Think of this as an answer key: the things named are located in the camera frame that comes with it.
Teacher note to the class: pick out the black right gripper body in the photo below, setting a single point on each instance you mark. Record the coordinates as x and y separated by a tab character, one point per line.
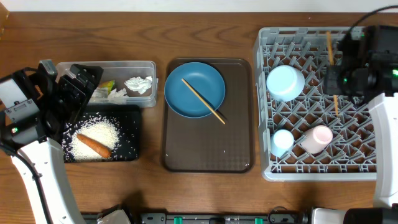
340	82

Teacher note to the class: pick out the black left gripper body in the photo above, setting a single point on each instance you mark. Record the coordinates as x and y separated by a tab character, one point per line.
65	100

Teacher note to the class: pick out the yellow green snack wrapper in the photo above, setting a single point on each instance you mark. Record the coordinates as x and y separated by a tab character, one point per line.
105	90

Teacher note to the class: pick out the light blue bowl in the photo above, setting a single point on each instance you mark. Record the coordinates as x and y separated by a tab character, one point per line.
285	83

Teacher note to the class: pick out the pink plastic cup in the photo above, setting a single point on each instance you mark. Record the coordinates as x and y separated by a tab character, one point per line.
316	139

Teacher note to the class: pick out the orange carrot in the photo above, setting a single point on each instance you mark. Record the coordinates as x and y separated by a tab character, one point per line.
96	146

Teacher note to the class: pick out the light blue plastic cup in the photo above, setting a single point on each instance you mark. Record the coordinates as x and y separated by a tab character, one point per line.
282	142

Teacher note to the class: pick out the dark blue plate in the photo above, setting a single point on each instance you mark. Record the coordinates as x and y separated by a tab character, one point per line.
205	79

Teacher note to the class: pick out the wooden chopstick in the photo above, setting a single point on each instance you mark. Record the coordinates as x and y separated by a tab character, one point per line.
331	61
203	101

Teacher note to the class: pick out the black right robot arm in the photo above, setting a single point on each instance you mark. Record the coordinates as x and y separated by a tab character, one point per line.
368	69

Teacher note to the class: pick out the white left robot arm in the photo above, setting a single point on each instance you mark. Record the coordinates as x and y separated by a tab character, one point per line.
39	162

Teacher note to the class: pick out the grey plastic dishwasher rack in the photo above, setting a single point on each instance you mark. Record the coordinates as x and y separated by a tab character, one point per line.
351	154

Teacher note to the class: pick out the black tray bin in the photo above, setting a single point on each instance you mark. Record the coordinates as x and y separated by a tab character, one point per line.
130	124

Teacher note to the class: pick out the pile of white rice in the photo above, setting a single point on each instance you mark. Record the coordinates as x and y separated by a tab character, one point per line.
99	130

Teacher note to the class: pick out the clear plastic bin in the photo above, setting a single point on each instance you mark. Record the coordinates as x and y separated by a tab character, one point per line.
121	71

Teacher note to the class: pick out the brown serving tray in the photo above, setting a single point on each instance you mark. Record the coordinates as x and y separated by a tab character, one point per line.
208	144

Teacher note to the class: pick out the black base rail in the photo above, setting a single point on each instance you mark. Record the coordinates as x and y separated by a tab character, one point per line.
164	218

